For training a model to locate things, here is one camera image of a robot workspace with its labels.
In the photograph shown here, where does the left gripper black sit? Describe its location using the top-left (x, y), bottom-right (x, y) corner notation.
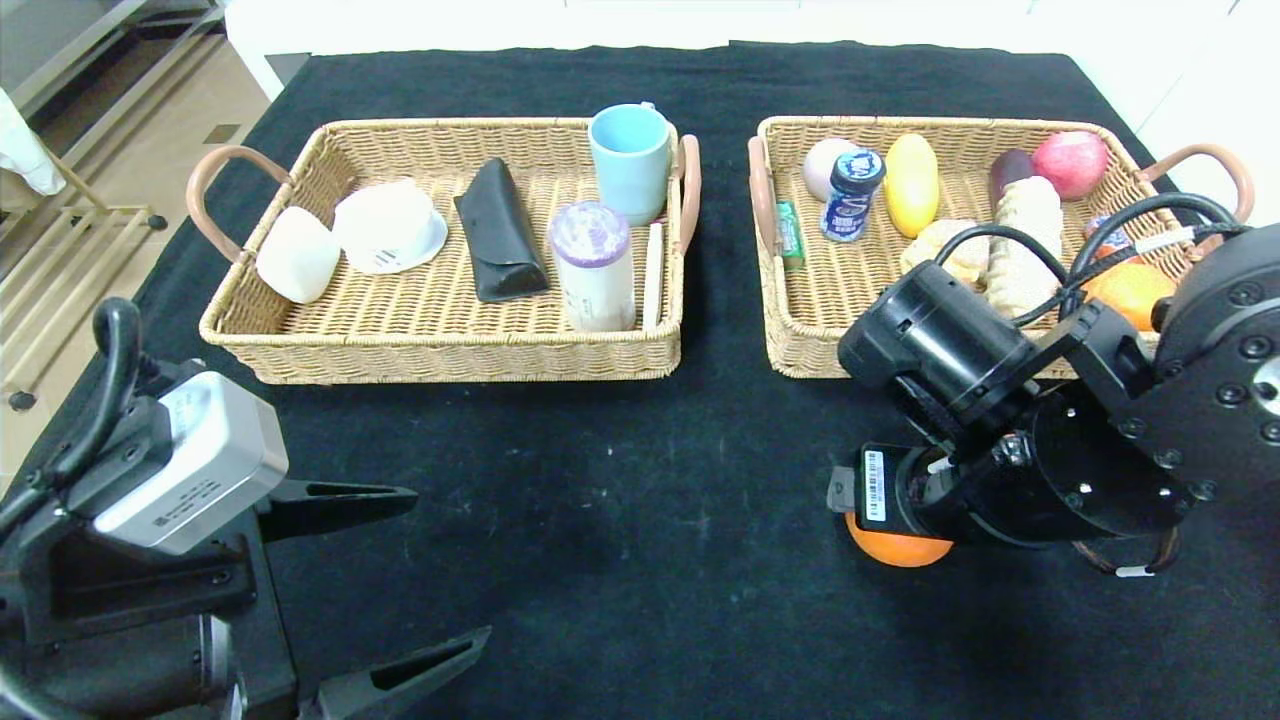
top-left (42, 477), bottom-right (493, 720)

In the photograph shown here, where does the white round lid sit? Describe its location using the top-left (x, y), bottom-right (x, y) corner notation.
top-left (333, 178), bottom-right (449, 276)

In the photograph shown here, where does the black glasses case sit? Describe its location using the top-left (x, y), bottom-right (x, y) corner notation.
top-left (454, 157), bottom-right (552, 304)

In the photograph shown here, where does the purple topped bag roll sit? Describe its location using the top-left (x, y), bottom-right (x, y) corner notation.
top-left (550, 201), bottom-right (638, 333)

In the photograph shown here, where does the mandarin orange with green stem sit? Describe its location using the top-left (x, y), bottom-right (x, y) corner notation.
top-left (846, 510), bottom-right (955, 569)

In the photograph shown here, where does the round cream puff bun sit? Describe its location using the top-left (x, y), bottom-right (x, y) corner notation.
top-left (900, 219), bottom-right (992, 286)

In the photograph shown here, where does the ridged long bread loaf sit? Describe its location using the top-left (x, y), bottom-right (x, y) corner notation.
top-left (985, 176), bottom-right (1065, 321)

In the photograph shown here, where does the wicker basket holding mug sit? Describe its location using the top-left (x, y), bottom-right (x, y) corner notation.
top-left (187, 117), bottom-right (703, 386)

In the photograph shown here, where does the wicker basket holding food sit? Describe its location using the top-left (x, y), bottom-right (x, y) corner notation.
top-left (747, 115), bottom-right (1256, 381)

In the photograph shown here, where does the white soap bar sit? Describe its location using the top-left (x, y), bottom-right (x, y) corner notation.
top-left (256, 206), bottom-right (343, 306)

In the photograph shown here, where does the white pen pink cap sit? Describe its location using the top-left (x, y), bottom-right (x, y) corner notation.
top-left (643, 222), bottom-right (666, 331)

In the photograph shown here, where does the wooden wheeled rack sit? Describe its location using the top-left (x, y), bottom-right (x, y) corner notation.
top-left (0, 150), bottom-right (169, 413)

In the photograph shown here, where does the light blue mug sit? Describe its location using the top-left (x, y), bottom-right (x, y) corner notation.
top-left (586, 103), bottom-right (673, 228)

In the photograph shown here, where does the green gum pack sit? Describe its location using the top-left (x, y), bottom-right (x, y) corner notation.
top-left (775, 201), bottom-right (807, 272)

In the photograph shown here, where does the white hanging cloth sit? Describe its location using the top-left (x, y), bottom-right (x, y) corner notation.
top-left (0, 88), bottom-right (67, 198)

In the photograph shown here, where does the white table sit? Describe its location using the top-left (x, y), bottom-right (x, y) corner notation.
top-left (225, 0), bottom-right (1076, 101)

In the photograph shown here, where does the pale pink egg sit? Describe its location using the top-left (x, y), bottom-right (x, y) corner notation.
top-left (803, 138), bottom-right (859, 204)

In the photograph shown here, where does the blue gum bottle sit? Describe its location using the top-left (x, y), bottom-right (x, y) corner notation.
top-left (821, 148), bottom-right (888, 244)

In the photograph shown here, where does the grey low shelf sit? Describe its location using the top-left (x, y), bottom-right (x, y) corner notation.
top-left (0, 0), bottom-right (229, 123)

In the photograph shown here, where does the yellow mango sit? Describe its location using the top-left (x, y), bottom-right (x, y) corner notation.
top-left (883, 133), bottom-right (942, 239)

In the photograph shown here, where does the purple eggplant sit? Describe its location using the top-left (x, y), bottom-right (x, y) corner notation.
top-left (989, 149), bottom-right (1036, 206)

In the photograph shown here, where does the orange red candy pack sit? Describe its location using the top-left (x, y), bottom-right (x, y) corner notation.
top-left (1084, 215), bottom-right (1133, 263)

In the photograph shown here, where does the red apple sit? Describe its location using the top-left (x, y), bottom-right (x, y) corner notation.
top-left (1031, 131), bottom-right (1110, 202)

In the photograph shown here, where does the plain orange fruit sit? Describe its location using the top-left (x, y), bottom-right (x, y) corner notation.
top-left (1083, 262), bottom-right (1179, 332)

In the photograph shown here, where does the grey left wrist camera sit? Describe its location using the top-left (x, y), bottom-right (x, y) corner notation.
top-left (92, 370), bottom-right (291, 556)

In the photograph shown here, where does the thick black camera cable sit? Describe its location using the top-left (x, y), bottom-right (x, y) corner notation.
top-left (0, 298), bottom-right (143, 531)

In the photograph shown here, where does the thin brown cable white tag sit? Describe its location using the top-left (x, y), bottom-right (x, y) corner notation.
top-left (1075, 528), bottom-right (1183, 580)

